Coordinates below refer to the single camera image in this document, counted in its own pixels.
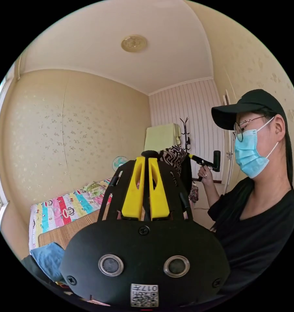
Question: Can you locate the pile of clothes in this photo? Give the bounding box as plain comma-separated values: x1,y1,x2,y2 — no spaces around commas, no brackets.
21,241,73,294

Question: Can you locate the person's right hand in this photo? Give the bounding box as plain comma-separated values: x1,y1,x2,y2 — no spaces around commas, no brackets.
198,167,214,186

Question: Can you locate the zebra patterned cloth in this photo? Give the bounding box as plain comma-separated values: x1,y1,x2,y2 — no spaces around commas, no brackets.
158,145,189,176

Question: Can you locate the bed with mat and cartoon sheet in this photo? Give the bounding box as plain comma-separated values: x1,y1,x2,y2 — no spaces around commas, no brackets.
29,177,189,252

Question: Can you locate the cupboard with light green cover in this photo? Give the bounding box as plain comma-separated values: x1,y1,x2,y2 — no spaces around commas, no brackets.
144,123,182,153

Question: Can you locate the white door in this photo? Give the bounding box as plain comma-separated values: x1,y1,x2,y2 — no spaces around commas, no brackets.
222,89,236,194

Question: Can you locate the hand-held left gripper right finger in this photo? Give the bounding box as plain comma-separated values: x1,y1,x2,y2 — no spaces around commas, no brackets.
148,158,171,219

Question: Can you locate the person's body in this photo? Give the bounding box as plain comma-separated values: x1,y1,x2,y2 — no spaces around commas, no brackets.
207,88,294,297

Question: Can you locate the small electric fan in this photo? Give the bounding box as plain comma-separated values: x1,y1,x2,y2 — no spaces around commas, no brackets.
112,156,129,174

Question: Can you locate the person's right forearm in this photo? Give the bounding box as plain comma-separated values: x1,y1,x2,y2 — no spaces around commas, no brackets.
205,181,222,213

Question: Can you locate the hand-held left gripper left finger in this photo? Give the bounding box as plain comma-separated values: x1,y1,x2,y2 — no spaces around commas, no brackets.
121,157,146,218

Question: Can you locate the black coat rack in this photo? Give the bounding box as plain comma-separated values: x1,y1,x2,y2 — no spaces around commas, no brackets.
179,117,193,152

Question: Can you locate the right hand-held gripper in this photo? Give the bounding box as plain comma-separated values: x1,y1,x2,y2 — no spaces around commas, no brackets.
187,154,215,182

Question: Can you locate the floral pillow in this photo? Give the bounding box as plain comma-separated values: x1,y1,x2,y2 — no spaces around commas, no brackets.
83,181,108,198

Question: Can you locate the round ceiling lamp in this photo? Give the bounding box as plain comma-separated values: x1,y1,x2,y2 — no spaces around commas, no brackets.
121,35,148,53

